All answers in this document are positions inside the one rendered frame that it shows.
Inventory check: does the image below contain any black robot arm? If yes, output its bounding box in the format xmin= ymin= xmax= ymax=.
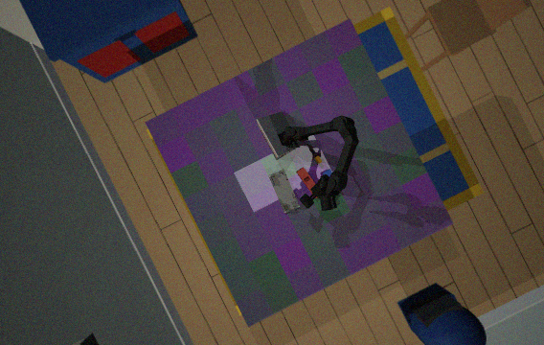
xmin=278 ymin=116 xmax=359 ymax=211

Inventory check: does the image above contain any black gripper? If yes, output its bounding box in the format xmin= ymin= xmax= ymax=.
xmin=300 ymin=178 xmax=322 ymax=208

